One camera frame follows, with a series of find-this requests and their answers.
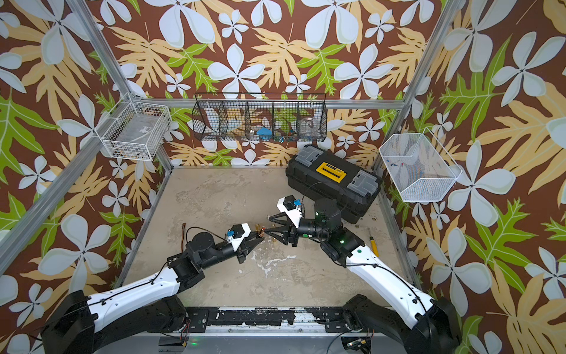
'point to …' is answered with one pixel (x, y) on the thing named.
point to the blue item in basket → (264, 133)
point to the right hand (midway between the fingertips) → (268, 225)
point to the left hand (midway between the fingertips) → (262, 232)
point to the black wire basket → (261, 116)
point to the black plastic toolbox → (321, 175)
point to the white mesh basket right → (418, 168)
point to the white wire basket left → (135, 130)
